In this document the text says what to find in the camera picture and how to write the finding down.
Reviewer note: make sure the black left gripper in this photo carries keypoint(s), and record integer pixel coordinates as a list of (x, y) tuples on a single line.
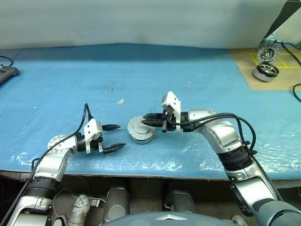
[(97, 144)]

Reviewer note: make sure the blue table mat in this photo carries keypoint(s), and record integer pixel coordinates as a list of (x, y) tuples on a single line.
[(70, 82)]

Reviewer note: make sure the dark grey rounded cylinder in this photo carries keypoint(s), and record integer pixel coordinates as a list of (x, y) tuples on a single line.
[(182, 201), (117, 204)]

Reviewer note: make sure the grey round metal part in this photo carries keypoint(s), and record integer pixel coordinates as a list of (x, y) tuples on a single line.
[(141, 134)]

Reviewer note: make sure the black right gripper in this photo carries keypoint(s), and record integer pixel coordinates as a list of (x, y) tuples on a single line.
[(169, 122)]

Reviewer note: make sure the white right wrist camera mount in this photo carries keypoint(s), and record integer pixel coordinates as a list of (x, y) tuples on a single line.
[(172, 100)]

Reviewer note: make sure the white wrapped bundle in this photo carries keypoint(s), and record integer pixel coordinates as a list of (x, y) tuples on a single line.
[(78, 208)]

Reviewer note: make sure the grey robot torso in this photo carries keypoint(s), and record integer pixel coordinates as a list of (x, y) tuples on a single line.
[(164, 220)]

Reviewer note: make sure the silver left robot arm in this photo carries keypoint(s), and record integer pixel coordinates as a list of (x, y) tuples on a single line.
[(54, 162)]

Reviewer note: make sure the white panel with black edge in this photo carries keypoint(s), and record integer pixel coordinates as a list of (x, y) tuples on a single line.
[(291, 23)]

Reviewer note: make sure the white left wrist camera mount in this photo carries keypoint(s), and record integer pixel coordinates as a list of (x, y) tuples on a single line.
[(90, 129)]

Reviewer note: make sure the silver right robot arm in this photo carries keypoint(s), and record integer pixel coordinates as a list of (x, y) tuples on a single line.
[(221, 134)]

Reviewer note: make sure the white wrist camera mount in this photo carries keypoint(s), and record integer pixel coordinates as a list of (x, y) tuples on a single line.
[(172, 100), (90, 129)]

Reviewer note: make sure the black handheld device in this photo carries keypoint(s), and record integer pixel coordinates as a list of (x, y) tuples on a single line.
[(8, 73)]

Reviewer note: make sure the small pale tape scrap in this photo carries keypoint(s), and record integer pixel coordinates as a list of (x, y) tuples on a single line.
[(121, 101)]

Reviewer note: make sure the brown board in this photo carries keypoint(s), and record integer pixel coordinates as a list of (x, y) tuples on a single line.
[(247, 77)]

